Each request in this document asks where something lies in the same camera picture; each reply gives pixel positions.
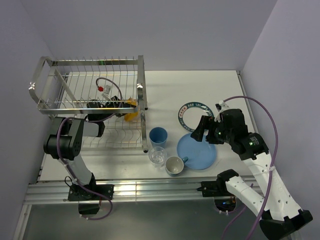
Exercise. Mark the stainless steel dish rack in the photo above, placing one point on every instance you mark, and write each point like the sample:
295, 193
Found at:
68, 88

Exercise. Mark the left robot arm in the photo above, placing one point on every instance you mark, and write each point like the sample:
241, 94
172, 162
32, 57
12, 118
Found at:
64, 143

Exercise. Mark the blue plate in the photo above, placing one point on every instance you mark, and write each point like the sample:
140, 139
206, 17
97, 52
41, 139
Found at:
201, 155

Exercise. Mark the white plate green rim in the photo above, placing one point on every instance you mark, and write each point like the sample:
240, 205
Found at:
189, 115

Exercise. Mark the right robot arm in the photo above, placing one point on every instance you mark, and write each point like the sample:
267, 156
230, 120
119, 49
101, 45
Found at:
278, 213

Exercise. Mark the aluminium mounting rail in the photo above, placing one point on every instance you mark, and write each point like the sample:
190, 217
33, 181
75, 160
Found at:
154, 190

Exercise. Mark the tall blue plastic cup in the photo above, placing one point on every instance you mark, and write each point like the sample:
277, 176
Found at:
158, 137

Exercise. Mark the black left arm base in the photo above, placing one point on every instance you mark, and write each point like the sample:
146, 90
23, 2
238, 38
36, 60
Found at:
90, 202

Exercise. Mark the yellow bowl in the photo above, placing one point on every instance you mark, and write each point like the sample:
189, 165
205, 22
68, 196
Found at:
131, 116

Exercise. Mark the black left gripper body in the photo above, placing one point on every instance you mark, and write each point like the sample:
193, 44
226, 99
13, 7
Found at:
113, 103

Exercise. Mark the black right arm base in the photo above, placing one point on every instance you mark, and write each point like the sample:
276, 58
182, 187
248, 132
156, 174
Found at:
224, 201

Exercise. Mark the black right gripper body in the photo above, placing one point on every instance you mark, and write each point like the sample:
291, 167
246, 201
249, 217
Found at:
217, 134

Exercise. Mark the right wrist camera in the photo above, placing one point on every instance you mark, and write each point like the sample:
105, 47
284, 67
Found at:
221, 107

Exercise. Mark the clear drinking glass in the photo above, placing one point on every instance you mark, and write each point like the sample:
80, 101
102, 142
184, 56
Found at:
157, 155

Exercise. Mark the blue mug white inside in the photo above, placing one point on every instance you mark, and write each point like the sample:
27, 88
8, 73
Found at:
174, 165

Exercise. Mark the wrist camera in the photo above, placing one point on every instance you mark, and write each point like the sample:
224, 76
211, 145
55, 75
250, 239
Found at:
104, 91
221, 107

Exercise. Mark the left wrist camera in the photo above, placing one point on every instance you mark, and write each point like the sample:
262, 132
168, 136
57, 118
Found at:
104, 91

